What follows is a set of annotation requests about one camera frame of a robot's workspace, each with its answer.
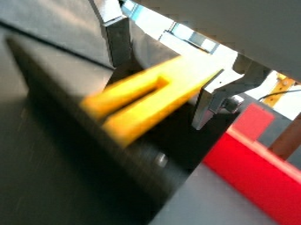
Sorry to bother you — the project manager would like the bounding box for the red fixture base block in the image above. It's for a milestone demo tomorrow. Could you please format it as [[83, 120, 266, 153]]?
[[203, 128, 301, 225]]

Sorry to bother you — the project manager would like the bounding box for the yellow two-pronged square-circle object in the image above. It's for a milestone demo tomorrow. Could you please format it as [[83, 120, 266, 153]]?
[[82, 54, 222, 147]]

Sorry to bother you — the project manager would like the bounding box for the red square peg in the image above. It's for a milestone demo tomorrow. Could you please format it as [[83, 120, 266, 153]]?
[[233, 104, 274, 141]]

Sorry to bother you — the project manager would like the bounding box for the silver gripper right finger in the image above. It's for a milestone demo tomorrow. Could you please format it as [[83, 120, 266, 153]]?
[[191, 54, 272, 130]]

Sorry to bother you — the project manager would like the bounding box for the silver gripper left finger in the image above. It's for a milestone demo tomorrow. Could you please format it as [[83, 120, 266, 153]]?
[[88, 0, 131, 67]]

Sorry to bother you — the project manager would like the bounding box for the black curved regrasp stand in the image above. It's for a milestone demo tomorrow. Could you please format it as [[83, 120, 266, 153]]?
[[5, 35, 237, 225]]

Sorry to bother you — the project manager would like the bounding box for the dark brown cylinder peg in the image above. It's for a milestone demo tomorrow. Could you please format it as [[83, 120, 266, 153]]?
[[269, 113, 301, 160]]

